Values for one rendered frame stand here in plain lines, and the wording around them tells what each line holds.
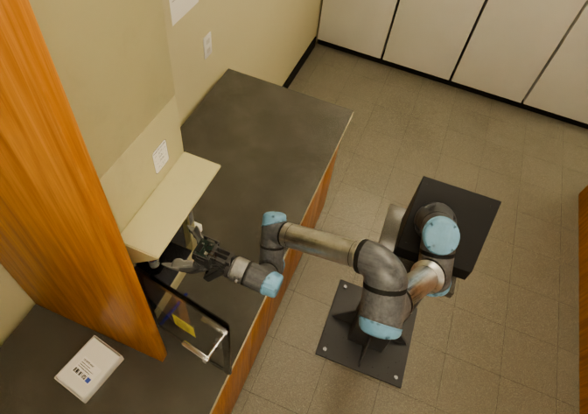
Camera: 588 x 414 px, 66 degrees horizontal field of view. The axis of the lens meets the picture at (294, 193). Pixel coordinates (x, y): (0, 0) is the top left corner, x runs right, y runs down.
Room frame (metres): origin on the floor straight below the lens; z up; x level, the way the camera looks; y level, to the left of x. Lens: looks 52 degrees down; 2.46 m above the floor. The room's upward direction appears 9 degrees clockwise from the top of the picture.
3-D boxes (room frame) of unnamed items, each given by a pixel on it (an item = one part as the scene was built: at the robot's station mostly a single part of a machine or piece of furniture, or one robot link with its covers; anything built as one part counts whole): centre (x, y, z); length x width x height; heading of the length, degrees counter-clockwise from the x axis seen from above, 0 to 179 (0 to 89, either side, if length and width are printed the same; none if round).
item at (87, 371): (0.36, 0.54, 0.96); 0.16 x 0.12 x 0.04; 155
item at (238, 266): (0.63, 0.13, 1.24); 0.08 x 0.05 x 0.08; 165
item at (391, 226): (1.01, -0.54, 0.92); 0.32 x 0.32 x 0.04; 77
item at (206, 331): (0.46, 0.24, 1.19); 0.30 x 0.01 x 0.40; 66
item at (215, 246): (0.65, 0.21, 1.25); 0.12 x 0.08 x 0.09; 75
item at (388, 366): (1.01, -0.54, 0.45); 0.48 x 0.48 x 0.90; 77
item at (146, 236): (0.66, 0.31, 1.46); 0.32 x 0.12 x 0.10; 165
